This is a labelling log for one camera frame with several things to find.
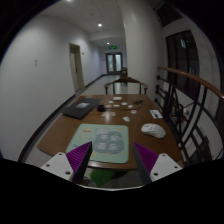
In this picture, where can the small white object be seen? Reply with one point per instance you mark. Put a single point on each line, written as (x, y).
(127, 119)

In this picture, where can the green exit sign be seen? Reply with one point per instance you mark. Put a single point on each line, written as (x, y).
(112, 47)

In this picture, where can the white computer mouse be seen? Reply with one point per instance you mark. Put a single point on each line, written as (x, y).
(153, 130)

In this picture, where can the small black box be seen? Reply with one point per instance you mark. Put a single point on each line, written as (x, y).
(101, 108)

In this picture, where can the wooden chair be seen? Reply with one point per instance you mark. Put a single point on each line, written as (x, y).
(125, 80)

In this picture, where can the white rectangular box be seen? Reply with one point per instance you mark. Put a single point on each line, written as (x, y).
(117, 98)

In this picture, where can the white card with print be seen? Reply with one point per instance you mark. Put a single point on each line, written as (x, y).
(156, 114)

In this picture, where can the green stool under table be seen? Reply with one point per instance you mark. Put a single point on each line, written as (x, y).
(101, 177)

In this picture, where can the light green mouse pad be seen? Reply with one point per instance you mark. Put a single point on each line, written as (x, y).
(110, 143)

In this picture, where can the side doorway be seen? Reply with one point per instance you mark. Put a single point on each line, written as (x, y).
(76, 67)

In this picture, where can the double glass door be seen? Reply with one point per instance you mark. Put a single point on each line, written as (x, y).
(114, 63)

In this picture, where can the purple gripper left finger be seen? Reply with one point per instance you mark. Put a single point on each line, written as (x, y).
(70, 166)

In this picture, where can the black laptop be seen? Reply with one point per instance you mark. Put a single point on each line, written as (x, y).
(81, 108)

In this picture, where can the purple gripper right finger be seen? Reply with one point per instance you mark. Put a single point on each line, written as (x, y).
(153, 166)

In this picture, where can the wooden handrail with black railing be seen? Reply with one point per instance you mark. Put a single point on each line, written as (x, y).
(191, 107)

